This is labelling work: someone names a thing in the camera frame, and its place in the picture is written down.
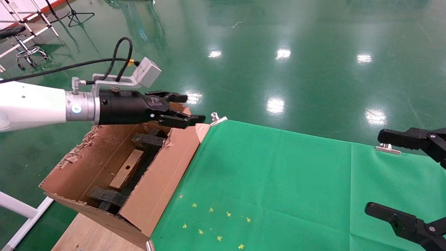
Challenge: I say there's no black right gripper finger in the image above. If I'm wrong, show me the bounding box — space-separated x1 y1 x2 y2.
377 128 446 170
364 202 446 251

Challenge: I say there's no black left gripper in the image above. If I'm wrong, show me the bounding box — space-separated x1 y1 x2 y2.
99 89 206 130

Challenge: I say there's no brown wooden board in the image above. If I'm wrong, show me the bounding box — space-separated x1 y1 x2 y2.
109 149 145 190

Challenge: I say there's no large open brown carton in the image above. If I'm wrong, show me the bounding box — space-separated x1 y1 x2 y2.
39 105 203 250

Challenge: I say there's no black foam strip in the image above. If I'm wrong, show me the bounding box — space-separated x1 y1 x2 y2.
127 153 157 196

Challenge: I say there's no green table cloth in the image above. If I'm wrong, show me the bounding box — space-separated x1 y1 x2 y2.
150 120 446 251

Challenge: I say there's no black tripod stand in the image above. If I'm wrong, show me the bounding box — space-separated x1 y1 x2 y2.
44 0 95 28

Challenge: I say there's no white metal rack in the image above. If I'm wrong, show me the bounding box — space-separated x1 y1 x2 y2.
0 0 60 58

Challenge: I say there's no black seat chrome stool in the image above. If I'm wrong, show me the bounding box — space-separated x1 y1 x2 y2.
0 25 49 72

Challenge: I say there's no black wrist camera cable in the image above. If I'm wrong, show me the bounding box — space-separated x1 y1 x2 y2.
0 37 140 84

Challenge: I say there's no white metal table frame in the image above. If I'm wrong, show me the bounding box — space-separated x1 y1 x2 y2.
0 190 54 251

